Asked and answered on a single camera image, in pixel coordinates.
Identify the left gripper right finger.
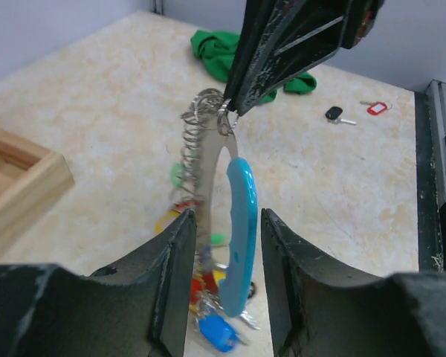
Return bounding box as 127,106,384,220
261,209,387,356

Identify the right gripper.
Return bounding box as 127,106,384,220
224,0,385,115

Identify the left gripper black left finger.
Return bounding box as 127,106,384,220
90,209,196,356

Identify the large metal keyring with keys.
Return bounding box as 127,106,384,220
155,89,259,353

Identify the green cloth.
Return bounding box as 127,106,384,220
189,28,317,104

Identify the red tagged key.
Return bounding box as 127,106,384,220
360,101,392,116

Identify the wooden rack tray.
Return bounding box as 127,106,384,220
0,128,74,257

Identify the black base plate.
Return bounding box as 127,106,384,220
415,80,446,272

